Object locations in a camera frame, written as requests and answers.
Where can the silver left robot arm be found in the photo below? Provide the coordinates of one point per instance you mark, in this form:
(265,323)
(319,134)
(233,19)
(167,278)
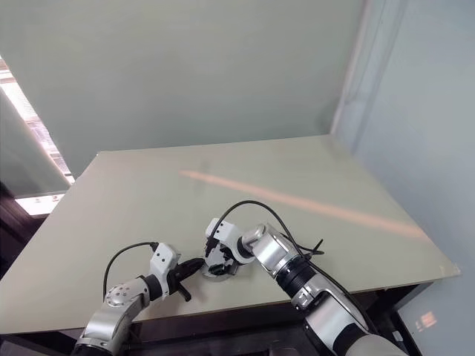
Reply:
(115,308)

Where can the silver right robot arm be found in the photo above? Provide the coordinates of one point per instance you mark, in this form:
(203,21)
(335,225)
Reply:
(282,256)

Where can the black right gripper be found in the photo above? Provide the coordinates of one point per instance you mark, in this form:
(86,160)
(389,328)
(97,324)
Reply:
(224,257)

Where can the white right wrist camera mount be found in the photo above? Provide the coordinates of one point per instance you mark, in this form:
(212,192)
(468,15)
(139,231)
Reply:
(224,231)

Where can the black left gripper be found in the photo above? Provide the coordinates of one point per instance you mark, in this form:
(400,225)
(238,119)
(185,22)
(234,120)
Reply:
(173,282)

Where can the copper wound motor housing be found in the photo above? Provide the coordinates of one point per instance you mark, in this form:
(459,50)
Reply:
(219,277)

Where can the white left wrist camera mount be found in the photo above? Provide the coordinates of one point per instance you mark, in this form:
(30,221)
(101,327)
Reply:
(163,261)

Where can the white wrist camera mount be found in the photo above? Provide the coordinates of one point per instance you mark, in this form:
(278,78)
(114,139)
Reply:
(224,231)
(163,261)

